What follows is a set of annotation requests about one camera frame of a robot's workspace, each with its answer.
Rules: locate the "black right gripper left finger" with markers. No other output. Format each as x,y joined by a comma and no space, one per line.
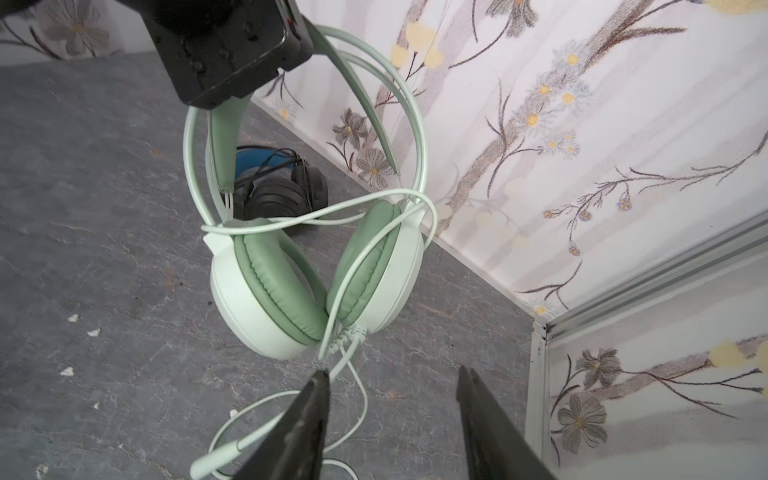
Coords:
293,450

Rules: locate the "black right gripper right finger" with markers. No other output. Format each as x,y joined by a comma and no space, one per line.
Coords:
494,448

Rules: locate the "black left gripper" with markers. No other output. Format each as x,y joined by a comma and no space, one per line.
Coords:
216,50

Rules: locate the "black blue headphones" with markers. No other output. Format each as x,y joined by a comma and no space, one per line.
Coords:
272,182

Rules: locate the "mint green headphones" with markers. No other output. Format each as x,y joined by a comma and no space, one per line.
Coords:
285,285

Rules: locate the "right corner aluminium profile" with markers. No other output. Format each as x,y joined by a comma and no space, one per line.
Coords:
663,378

